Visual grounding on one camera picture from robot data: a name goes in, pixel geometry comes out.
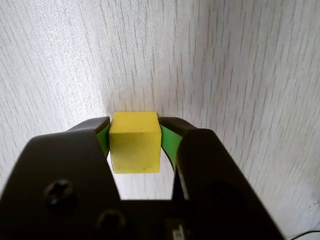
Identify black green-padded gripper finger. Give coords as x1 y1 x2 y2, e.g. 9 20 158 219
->
0 116 123 240
158 116 287 240

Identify yellow wooden cube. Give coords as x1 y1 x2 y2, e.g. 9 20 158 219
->
107 111 162 175

